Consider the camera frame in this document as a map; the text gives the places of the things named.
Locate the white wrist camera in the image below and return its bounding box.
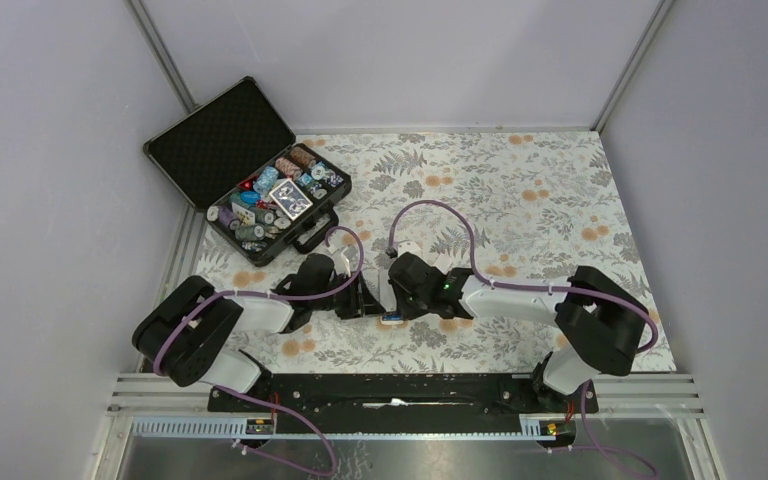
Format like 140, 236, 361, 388
386, 240, 423, 259
328, 245, 359, 276

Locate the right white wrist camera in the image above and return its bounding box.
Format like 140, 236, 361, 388
386, 240, 423, 259

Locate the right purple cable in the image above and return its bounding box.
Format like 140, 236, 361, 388
387, 199, 660, 478

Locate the playing card deck box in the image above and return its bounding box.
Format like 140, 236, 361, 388
268, 178, 314, 220

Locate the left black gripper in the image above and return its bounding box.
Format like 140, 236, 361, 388
310, 270, 386, 320

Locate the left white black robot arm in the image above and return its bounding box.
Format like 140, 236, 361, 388
131, 253, 385, 411

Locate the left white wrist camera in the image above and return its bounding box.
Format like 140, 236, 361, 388
328, 245, 359, 276

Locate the black poker chip case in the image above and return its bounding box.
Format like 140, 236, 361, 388
143, 76, 352, 267

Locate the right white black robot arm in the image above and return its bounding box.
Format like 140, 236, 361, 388
387, 253, 648, 412

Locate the white remote control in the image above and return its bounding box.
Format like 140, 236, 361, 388
378, 269, 405, 325

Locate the floral table mat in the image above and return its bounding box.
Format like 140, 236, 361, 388
227, 132, 655, 373

